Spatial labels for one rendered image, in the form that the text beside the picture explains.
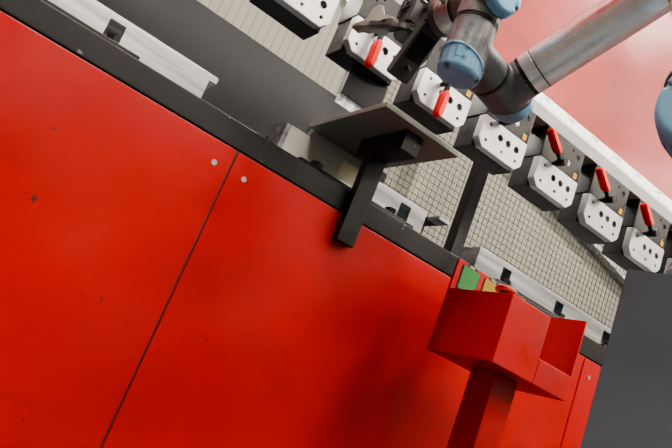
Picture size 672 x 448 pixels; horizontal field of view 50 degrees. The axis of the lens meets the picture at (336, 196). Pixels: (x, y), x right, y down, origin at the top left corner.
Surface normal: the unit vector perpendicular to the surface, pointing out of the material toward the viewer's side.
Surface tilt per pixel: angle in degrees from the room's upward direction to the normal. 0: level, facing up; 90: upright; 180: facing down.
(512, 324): 90
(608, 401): 90
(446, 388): 90
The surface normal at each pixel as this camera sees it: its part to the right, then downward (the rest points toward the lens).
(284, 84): 0.54, -0.06
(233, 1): 0.71, 0.06
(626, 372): -0.61, -0.46
